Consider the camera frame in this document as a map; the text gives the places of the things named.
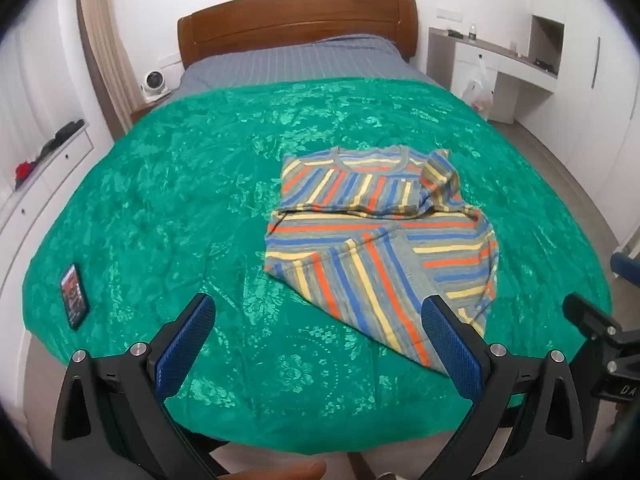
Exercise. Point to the white built-in desk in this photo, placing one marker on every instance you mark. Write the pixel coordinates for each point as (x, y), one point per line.
(505, 67)

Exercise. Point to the wooden nightstand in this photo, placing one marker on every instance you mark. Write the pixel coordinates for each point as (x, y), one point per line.
(150, 107)

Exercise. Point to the person's left hand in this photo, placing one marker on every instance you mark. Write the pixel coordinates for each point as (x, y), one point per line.
(280, 472)

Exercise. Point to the striped knit sweater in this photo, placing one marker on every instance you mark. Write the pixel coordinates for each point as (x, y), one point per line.
(380, 255)

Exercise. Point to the white wall socket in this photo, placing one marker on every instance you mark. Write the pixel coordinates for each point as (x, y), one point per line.
(448, 13)

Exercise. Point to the small black desk item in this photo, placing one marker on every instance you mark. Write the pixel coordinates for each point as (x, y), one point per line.
(455, 33)

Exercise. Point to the small clear bottle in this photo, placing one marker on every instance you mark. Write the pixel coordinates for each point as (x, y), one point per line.
(472, 32)

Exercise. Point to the wooden bed headboard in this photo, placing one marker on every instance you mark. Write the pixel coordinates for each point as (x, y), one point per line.
(300, 20)

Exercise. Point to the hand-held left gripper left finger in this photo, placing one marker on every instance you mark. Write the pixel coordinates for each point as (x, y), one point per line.
(185, 345)

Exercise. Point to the black smartphone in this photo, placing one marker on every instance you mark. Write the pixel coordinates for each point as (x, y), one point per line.
(74, 296)

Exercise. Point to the beige curtain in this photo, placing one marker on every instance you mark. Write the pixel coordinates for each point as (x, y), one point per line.
(107, 45)

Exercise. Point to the white wardrobe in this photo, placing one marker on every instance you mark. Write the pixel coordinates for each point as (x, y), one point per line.
(590, 125)

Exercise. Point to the white desk fan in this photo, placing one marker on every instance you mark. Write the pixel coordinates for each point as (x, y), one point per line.
(155, 84)

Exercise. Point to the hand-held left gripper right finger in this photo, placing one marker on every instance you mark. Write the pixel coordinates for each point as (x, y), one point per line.
(452, 347)

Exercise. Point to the black clothes pile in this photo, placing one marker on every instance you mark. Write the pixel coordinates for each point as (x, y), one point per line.
(62, 136)

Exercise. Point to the white drawer cabinet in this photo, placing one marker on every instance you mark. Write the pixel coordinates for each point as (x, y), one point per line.
(45, 175)

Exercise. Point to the green patterned blanket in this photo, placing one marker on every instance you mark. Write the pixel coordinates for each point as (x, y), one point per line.
(175, 200)

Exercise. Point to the white plastic bag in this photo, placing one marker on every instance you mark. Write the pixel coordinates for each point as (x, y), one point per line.
(477, 92)

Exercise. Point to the grey bed sheet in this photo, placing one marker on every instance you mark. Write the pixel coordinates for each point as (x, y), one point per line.
(300, 62)

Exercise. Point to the red cloth item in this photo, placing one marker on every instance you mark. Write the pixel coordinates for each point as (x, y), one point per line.
(24, 172)

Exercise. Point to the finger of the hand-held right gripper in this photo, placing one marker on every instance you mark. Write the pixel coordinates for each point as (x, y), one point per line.
(626, 266)
(592, 316)

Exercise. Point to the black item in desk corner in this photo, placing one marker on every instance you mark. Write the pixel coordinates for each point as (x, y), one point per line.
(544, 66)

